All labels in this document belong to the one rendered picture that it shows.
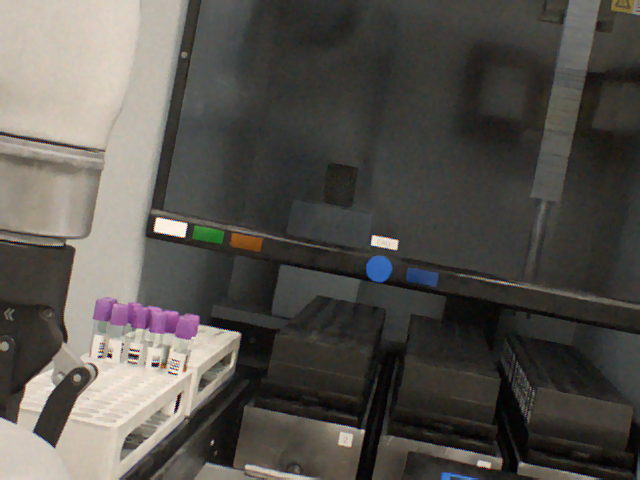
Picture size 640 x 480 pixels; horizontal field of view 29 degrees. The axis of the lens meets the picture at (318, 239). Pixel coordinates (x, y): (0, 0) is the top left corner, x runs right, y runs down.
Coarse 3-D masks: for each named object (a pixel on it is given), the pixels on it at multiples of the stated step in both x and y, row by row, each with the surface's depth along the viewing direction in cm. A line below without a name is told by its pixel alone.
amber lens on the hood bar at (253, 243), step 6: (234, 234) 142; (240, 234) 142; (234, 240) 142; (240, 240) 142; (246, 240) 142; (252, 240) 142; (258, 240) 142; (234, 246) 142; (240, 246) 142; (246, 246) 142; (252, 246) 142; (258, 246) 142
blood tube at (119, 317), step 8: (120, 304) 115; (112, 312) 115; (120, 312) 114; (112, 320) 114; (120, 320) 114; (112, 328) 115; (120, 328) 115; (112, 336) 115; (120, 336) 115; (112, 344) 115; (120, 344) 115; (112, 352) 115; (120, 352) 115; (112, 360) 115
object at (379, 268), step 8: (376, 256) 140; (384, 256) 140; (368, 264) 140; (376, 264) 139; (384, 264) 139; (368, 272) 140; (376, 272) 140; (384, 272) 139; (376, 280) 140; (384, 280) 140
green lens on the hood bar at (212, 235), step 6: (198, 228) 142; (204, 228) 142; (210, 228) 142; (198, 234) 142; (204, 234) 142; (210, 234) 142; (216, 234) 142; (222, 234) 142; (204, 240) 142; (210, 240) 142; (216, 240) 142; (222, 240) 142
